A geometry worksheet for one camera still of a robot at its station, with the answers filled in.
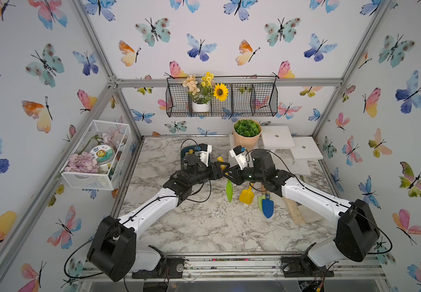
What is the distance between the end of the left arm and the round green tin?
0.23m

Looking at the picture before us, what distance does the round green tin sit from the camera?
66cm

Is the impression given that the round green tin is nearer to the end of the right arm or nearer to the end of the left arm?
the end of the left arm

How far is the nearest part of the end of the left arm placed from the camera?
1.99 ft
